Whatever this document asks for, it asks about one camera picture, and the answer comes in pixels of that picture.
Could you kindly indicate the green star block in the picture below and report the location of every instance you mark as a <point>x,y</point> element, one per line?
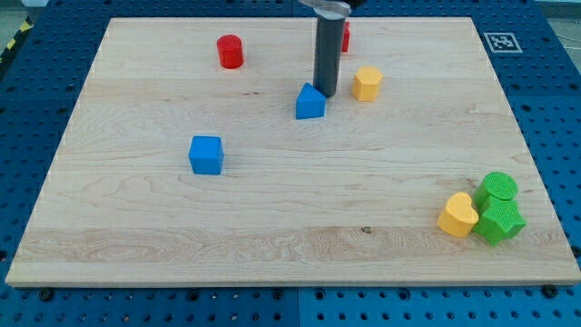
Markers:
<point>499,220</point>

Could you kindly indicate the green cylinder block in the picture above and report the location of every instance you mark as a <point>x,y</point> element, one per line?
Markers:
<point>496,184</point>

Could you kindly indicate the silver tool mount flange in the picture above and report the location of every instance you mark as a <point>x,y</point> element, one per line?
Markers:
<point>332,10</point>

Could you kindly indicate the yellow heart block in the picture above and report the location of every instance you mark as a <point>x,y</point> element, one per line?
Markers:
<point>458,217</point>

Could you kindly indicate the red cylinder block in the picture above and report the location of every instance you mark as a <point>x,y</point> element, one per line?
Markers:
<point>230,51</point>

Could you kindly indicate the red block behind tool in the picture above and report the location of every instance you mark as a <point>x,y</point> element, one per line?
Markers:
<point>346,38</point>

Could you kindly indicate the blue cube block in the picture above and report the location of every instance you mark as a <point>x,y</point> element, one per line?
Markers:
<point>206,155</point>

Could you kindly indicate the white fiducial marker tag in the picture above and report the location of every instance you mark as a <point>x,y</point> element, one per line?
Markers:
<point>502,43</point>

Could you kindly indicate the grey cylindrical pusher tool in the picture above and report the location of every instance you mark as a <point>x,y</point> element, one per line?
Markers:
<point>328,45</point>

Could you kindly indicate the wooden board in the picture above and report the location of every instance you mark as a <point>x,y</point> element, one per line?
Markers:
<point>351,198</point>

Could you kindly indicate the blue triangle block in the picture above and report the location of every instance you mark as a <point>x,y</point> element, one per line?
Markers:
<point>310,103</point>

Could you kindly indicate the yellow hexagon block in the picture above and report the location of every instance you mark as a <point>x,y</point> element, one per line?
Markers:
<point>366,84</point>

